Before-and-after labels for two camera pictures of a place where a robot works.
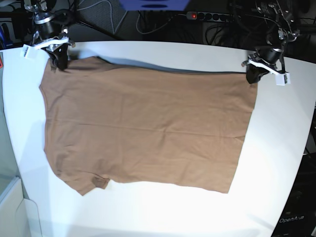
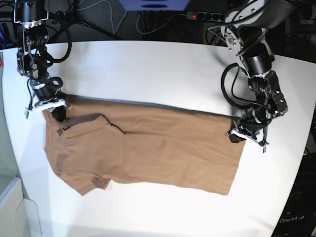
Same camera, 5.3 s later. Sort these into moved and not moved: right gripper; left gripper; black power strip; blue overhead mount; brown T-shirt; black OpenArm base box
Moved: left gripper; right gripper; brown T-shirt
Not moved: black OpenArm base box; blue overhead mount; black power strip
